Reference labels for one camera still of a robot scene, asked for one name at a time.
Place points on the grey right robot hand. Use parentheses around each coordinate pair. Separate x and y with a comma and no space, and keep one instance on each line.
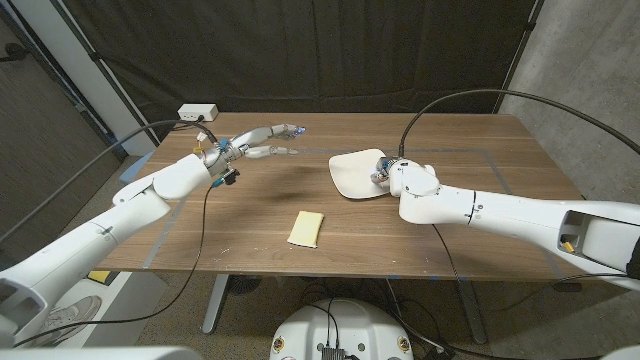
(382,172)

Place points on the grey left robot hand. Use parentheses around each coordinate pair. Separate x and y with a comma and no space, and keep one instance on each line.
(250,136)

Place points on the white square plate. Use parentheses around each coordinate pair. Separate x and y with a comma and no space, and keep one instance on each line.
(352,172)

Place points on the yellow sponge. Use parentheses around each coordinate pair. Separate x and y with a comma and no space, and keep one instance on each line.
(306,229)

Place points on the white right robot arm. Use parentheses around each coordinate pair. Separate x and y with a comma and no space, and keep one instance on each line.
(500,215)

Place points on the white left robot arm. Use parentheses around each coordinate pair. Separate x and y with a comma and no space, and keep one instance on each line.
(100,230)

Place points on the white power strip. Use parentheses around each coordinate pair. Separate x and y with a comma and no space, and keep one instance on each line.
(197,111)

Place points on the black backdrop curtain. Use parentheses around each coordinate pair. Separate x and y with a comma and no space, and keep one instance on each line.
(310,55)

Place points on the light blue floor panel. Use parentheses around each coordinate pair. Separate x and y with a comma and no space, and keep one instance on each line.
(135,169)

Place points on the grey tape outline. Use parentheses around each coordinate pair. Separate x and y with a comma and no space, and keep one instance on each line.
(163,235)

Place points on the black round mesh object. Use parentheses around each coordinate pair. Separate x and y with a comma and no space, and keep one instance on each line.
(245,286)

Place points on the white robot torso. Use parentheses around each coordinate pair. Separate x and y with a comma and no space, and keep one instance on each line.
(345,325)

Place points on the grey table leg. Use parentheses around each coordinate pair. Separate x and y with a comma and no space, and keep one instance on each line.
(472,312)
(216,305)

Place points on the black backdrop stand pole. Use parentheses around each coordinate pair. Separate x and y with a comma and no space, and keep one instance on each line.
(95,56)
(530,26)

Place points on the white floor platform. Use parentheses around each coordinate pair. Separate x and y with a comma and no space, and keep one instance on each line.
(125,295)

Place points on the yellow black floor mat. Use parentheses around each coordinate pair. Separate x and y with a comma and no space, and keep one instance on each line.
(99,276)

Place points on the grey sneaker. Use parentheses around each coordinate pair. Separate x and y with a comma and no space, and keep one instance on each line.
(70,315)

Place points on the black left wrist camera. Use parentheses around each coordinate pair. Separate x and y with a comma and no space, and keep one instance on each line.
(231,176)

